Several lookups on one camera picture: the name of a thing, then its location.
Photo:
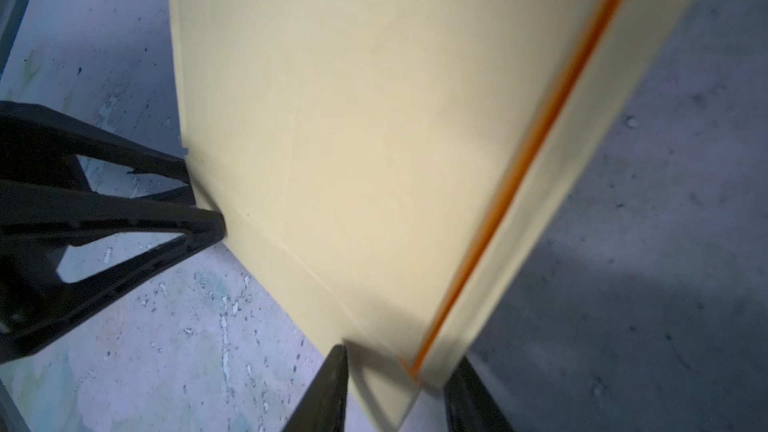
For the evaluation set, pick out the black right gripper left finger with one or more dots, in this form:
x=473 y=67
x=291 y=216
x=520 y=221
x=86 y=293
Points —
x=322 y=408

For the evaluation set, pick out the yellow paper box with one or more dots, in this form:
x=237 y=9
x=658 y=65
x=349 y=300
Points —
x=385 y=167

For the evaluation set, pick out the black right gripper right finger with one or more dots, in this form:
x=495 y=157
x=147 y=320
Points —
x=469 y=405

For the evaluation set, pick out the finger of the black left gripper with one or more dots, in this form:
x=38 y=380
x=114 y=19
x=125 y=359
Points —
x=68 y=255
x=40 y=146

